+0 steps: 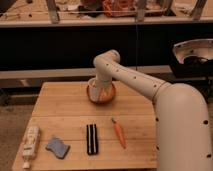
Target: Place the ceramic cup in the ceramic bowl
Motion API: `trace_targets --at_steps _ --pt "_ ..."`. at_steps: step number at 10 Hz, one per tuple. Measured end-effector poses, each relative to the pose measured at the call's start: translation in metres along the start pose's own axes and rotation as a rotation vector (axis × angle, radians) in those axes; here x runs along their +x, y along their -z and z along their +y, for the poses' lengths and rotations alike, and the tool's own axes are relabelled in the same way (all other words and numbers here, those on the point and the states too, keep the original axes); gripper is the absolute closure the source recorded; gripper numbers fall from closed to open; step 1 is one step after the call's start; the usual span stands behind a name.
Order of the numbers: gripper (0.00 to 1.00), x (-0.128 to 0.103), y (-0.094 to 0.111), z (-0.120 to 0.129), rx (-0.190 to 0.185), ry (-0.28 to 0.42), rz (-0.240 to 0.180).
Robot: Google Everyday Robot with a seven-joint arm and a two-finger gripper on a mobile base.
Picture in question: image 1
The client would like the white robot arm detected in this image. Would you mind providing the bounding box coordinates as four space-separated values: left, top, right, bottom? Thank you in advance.
94 50 213 171

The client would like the brown ceramic bowl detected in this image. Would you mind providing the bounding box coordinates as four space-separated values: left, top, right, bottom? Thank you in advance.
86 83 116 104

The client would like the orange toy carrot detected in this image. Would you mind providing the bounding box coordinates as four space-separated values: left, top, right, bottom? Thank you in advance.
112 118 126 148

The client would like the orange object on shelf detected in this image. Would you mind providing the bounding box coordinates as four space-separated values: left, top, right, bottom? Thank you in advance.
102 0 135 17

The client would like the blue sponge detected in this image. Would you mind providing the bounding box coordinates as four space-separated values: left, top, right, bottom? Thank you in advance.
45 137 70 159

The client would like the white tube bottle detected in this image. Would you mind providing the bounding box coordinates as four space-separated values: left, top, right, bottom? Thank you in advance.
22 126 40 170

